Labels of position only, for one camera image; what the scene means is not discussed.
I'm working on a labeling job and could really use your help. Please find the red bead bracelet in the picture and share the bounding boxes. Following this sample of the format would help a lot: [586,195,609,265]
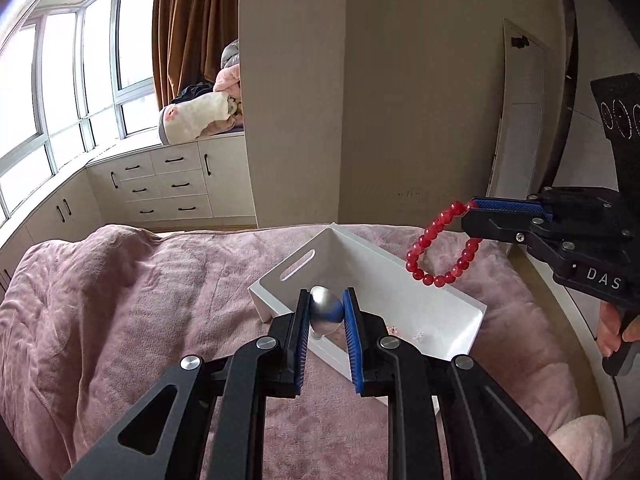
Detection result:
[404,199,484,288]

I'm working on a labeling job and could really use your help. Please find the person's right hand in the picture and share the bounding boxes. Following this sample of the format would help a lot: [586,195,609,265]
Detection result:
[597,302,640,358]

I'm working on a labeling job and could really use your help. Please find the white door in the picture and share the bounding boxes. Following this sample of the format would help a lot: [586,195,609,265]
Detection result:
[487,20,546,200]

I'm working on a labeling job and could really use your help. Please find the white plastic storage tray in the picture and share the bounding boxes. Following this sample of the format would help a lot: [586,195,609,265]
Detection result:
[248,224,486,361]

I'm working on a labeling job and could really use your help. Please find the white window seat cabinets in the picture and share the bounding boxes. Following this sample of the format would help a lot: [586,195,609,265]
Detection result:
[1,131,256,288]

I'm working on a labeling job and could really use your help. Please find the white pink plush pillow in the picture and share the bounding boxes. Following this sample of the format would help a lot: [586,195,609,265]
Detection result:
[157,39,245,146]

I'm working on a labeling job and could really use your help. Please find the right brown curtain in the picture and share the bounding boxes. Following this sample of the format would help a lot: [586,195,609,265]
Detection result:
[152,0,239,107]

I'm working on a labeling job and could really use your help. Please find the pastel multicolour bead bracelet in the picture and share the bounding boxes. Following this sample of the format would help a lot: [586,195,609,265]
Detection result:
[387,326,432,344]

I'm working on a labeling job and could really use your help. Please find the bay window frame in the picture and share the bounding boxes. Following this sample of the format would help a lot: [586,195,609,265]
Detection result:
[1,0,158,220]

